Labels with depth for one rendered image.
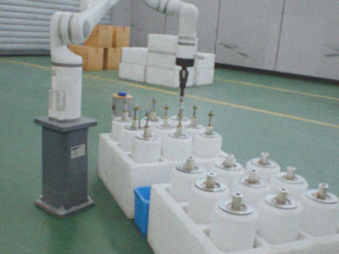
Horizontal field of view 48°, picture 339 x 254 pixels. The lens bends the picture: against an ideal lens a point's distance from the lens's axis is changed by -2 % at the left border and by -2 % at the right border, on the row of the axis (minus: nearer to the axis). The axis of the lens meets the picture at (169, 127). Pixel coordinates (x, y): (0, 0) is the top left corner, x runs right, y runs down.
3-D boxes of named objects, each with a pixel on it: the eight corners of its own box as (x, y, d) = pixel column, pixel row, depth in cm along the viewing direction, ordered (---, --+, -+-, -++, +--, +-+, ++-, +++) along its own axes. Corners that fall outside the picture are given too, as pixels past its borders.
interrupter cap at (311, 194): (319, 206, 86) (320, 204, 85) (298, 193, 92) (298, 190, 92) (344, 203, 89) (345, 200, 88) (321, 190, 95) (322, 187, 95)
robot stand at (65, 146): (60, 219, 120) (61, 127, 113) (34, 204, 129) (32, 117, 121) (95, 205, 132) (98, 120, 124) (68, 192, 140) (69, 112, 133)
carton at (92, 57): (102, 70, 519) (103, 48, 512) (88, 71, 501) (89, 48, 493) (88, 68, 537) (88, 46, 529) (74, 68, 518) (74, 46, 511)
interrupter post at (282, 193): (279, 205, 84) (282, 192, 84) (273, 201, 87) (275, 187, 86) (288, 204, 85) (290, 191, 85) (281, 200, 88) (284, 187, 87)
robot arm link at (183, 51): (204, 60, 148) (206, 43, 147) (175, 57, 149) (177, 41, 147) (203, 58, 157) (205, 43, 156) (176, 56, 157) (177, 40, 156)
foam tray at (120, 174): (128, 219, 125) (131, 167, 120) (97, 175, 159) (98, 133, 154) (229, 205, 141) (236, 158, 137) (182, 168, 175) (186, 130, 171)
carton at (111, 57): (120, 69, 545) (121, 48, 538) (107, 70, 527) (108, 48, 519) (105, 67, 562) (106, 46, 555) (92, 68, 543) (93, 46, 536)
